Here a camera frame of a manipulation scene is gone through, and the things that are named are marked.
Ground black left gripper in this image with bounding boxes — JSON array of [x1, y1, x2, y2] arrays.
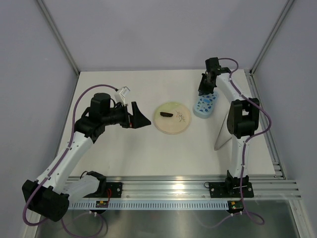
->
[[102, 102, 151, 129]]

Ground blue lunch box lid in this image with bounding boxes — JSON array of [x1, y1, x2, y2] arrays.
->
[[193, 91, 219, 108]]

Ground metal food tongs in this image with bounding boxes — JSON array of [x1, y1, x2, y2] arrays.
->
[[214, 113, 231, 151]]

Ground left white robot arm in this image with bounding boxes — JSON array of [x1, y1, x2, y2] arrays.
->
[[22, 93, 151, 224]]

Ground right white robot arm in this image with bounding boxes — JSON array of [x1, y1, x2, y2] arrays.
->
[[198, 57, 260, 198]]

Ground blue lunch box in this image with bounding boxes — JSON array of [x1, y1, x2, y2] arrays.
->
[[193, 107, 214, 119]]

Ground black sea cucumber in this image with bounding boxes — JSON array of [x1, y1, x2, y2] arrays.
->
[[159, 112, 173, 118]]

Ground round cream plate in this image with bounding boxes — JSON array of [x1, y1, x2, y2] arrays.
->
[[153, 102, 192, 135]]

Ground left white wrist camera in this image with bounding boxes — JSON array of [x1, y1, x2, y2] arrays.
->
[[114, 86, 130, 105]]

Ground right aluminium frame post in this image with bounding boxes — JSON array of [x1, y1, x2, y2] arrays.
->
[[250, 0, 297, 76]]

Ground aluminium frame post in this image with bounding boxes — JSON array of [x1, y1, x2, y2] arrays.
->
[[35, 0, 80, 77], [250, 0, 297, 76]]

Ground aluminium mounting rail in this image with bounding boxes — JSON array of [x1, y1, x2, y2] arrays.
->
[[107, 176, 301, 200]]

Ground white slotted cable duct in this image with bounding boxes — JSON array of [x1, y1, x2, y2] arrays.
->
[[69, 200, 229, 210]]

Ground left aluminium frame post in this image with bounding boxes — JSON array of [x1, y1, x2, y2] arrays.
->
[[35, 0, 80, 77]]

